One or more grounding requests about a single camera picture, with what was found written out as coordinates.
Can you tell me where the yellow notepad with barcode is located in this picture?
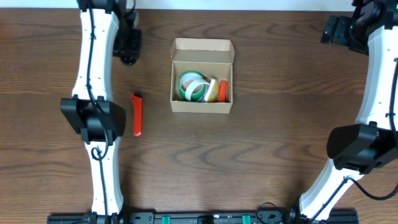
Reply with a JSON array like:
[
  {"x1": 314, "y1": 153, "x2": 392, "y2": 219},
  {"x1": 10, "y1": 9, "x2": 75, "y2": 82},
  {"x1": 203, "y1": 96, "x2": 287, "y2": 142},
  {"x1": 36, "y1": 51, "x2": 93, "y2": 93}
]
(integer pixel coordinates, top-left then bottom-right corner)
[{"x1": 204, "y1": 79, "x2": 220, "y2": 103}]

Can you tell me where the orange stapler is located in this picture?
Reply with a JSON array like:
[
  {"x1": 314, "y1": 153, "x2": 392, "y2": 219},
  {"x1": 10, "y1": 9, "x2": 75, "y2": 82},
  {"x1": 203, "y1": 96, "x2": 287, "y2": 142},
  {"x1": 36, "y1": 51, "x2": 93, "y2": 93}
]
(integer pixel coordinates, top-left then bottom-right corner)
[{"x1": 218, "y1": 80, "x2": 228, "y2": 103}]

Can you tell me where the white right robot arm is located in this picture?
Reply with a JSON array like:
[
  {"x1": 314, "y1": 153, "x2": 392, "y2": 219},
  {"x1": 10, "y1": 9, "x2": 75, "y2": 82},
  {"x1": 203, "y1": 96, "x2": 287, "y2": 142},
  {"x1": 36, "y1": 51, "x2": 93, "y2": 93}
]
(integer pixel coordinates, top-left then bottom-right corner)
[{"x1": 284, "y1": 0, "x2": 397, "y2": 223}]

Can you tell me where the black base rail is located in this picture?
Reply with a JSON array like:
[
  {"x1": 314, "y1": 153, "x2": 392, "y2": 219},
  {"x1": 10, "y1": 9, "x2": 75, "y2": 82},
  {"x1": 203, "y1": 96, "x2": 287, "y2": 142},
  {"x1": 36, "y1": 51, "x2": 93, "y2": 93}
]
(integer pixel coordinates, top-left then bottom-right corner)
[{"x1": 46, "y1": 207, "x2": 360, "y2": 224}]

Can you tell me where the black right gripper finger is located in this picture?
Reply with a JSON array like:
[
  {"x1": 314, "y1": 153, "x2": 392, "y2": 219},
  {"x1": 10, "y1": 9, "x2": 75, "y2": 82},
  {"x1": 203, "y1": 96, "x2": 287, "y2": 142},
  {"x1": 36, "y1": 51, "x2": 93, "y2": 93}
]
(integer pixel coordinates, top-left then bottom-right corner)
[
  {"x1": 320, "y1": 16, "x2": 338, "y2": 44},
  {"x1": 331, "y1": 16, "x2": 352, "y2": 45}
]

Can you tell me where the green tape roll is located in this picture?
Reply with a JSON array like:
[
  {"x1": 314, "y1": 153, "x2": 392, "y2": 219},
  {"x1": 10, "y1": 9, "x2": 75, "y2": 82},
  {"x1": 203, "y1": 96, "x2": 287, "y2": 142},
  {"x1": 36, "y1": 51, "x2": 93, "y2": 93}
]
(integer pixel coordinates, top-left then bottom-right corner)
[{"x1": 178, "y1": 71, "x2": 207, "y2": 102}]

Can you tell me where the brown cardboard box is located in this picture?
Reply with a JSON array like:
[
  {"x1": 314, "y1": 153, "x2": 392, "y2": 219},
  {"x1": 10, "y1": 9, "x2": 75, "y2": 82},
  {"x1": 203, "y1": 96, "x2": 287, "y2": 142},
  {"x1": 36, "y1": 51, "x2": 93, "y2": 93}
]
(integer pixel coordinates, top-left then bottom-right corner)
[{"x1": 170, "y1": 38, "x2": 235, "y2": 114}]

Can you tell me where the beige masking tape roll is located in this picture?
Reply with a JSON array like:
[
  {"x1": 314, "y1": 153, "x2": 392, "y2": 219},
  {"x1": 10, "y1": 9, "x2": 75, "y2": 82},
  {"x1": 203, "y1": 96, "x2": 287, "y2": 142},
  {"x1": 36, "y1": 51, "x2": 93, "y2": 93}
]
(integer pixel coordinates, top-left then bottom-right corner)
[{"x1": 185, "y1": 79, "x2": 210, "y2": 101}]

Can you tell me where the orange utility knife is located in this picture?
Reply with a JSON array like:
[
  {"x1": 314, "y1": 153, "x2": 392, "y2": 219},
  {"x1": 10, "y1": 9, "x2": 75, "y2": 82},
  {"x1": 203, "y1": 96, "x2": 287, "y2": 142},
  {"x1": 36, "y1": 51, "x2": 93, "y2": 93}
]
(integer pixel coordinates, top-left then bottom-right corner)
[{"x1": 131, "y1": 93, "x2": 143, "y2": 137}]

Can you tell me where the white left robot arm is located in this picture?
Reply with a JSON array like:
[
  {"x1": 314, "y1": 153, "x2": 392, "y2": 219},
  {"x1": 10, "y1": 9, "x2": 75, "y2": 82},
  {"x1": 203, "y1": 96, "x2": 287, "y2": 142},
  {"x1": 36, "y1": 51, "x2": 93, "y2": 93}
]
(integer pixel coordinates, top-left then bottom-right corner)
[{"x1": 60, "y1": 0, "x2": 141, "y2": 223}]

